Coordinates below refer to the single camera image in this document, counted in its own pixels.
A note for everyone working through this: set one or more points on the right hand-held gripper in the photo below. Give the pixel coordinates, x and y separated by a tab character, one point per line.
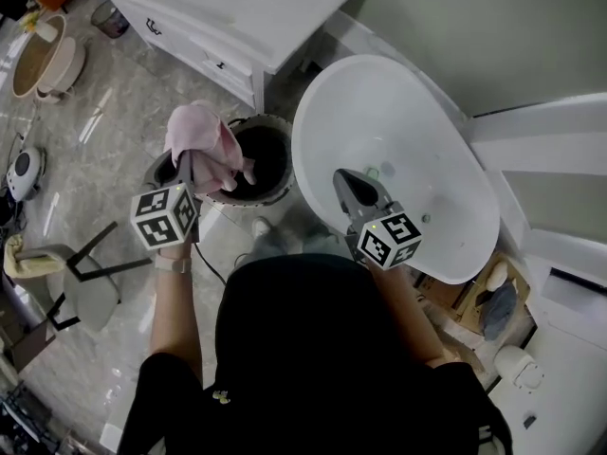
389	240

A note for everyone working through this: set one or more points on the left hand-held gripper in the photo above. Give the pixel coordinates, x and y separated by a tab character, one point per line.
163	218

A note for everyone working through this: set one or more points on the pink cloth garment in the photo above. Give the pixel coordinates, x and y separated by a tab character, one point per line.
204	135

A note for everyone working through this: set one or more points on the round laundry basket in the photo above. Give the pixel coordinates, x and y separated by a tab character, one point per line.
270	159

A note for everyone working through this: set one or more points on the person's right forearm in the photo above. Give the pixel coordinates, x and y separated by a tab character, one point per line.
408	315

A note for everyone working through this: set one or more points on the person's left forearm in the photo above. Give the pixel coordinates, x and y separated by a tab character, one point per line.
173	311

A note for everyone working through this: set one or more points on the small green soap dish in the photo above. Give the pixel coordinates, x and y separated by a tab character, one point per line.
372	172

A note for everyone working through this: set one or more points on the white bathtub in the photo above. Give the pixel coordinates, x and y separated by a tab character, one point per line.
403	135

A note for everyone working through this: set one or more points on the person's legs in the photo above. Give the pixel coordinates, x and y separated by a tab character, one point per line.
294	244

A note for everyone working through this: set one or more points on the pale wristband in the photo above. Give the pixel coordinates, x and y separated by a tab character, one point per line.
173	264

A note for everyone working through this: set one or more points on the person's left shoe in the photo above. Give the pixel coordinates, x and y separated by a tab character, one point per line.
261	228

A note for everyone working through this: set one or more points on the grey chair with black legs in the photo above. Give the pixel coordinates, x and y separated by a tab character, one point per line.
90	287

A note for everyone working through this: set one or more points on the white round floor appliance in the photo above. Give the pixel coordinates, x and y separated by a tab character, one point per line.
26	173

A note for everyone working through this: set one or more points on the open brown cardboard box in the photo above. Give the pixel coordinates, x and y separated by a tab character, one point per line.
455	296

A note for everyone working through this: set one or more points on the beige towel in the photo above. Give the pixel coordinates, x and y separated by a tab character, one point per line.
33	259

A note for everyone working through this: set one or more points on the white folded cloth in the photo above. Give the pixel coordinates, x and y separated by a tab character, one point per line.
498	275

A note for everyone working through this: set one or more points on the black mesh wastebasket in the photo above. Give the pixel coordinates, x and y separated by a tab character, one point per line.
110	19

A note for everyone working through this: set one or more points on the beige round basin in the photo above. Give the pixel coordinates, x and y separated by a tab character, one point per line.
42	62

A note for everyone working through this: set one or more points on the person's black shirt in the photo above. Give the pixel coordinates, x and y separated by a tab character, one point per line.
308	358

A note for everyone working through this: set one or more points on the white vanity cabinet with sink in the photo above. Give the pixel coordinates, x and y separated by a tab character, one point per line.
237	12

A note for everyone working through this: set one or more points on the grey folded cloth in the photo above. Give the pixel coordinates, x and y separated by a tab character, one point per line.
500	311

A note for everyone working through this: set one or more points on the white vase with yellow flowers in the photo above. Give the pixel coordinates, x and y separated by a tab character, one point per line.
40	26

